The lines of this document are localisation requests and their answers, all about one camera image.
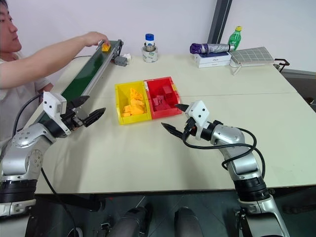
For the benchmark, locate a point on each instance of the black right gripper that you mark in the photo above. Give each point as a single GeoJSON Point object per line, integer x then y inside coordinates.
{"type": "Point", "coordinates": [190, 127]}

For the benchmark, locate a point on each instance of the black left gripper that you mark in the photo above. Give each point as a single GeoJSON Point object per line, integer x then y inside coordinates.
{"type": "Point", "coordinates": [74, 119]}

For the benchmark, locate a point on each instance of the yellow toy block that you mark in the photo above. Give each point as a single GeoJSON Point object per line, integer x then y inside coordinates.
{"type": "Point", "coordinates": [106, 47]}
{"type": "Point", "coordinates": [137, 104]}
{"type": "Point", "coordinates": [128, 111]}

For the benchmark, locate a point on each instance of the person's right forearm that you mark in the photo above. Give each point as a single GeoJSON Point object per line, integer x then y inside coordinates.
{"type": "Point", "coordinates": [49, 57]}

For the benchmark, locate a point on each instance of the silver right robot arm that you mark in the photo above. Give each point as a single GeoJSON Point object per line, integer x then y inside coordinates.
{"type": "Point", "coordinates": [243, 158]}

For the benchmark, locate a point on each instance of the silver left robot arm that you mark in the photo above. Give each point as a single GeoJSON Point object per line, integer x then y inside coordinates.
{"type": "Point", "coordinates": [22, 150]}

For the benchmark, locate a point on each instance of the green conveyor belt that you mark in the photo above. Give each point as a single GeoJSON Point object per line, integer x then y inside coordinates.
{"type": "Point", "coordinates": [81, 74]}

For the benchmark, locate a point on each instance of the small grey plastic box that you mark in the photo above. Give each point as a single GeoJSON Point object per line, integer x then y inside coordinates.
{"type": "Point", "coordinates": [121, 61]}

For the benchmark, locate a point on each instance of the person's right hand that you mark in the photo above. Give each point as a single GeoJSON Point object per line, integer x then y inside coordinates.
{"type": "Point", "coordinates": [95, 39]}

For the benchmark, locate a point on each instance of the red toy block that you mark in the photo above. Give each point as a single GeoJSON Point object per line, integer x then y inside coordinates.
{"type": "Point", "coordinates": [158, 101]}

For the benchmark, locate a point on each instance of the red cube block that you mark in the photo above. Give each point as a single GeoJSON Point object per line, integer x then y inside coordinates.
{"type": "Point", "coordinates": [167, 90]}

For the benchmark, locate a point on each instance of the yellow plastic bin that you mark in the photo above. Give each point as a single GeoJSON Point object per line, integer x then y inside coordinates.
{"type": "Point", "coordinates": [121, 98]}

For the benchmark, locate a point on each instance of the red plastic bin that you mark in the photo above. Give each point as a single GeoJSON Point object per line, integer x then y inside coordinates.
{"type": "Point", "coordinates": [154, 87]}

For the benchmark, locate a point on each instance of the yellow holed wedge block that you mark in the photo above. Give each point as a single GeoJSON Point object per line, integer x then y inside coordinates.
{"type": "Point", "coordinates": [136, 94]}

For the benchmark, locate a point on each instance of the white flat carton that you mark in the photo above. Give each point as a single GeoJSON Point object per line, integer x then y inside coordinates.
{"type": "Point", "coordinates": [213, 56]}
{"type": "Point", "coordinates": [214, 64]}

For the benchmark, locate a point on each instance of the crumpled white paper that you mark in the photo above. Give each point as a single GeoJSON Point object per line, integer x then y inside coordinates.
{"type": "Point", "coordinates": [127, 56]}

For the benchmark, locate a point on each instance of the white tape roll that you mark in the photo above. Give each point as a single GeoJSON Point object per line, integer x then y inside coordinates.
{"type": "Point", "coordinates": [150, 56]}

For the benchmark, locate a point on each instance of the folded purple umbrella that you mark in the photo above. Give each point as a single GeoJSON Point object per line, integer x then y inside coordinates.
{"type": "Point", "coordinates": [209, 48]}

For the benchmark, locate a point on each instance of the white bottle with blue cap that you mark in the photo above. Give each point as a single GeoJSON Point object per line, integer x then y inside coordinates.
{"type": "Point", "coordinates": [149, 40]}

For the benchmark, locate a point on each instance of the green plastic soda bottle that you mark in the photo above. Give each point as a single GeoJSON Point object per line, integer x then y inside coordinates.
{"type": "Point", "coordinates": [234, 39]}

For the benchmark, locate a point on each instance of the dark rounded shape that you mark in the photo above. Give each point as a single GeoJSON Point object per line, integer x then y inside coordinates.
{"type": "Point", "coordinates": [130, 222]}

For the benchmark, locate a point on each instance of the person in white shirt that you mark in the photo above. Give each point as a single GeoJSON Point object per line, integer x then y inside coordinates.
{"type": "Point", "coordinates": [7, 24]}

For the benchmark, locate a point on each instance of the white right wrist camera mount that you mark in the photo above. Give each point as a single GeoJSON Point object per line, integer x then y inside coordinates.
{"type": "Point", "coordinates": [199, 112]}

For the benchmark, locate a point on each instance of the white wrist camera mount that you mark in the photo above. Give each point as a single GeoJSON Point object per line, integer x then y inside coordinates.
{"type": "Point", "coordinates": [199, 112]}
{"type": "Point", "coordinates": [52, 102]}

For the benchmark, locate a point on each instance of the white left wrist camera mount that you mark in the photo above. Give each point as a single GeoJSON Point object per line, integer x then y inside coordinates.
{"type": "Point", "coordinates": [52, 102]}

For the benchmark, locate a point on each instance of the grey wall pillar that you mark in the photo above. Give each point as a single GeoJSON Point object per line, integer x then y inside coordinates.
{"type": "Point", "coordinates": [218, 22]}

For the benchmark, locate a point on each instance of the black metal bracket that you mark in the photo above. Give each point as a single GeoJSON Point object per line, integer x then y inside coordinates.
{"type": "Point", "coordinates": [282, 64]}

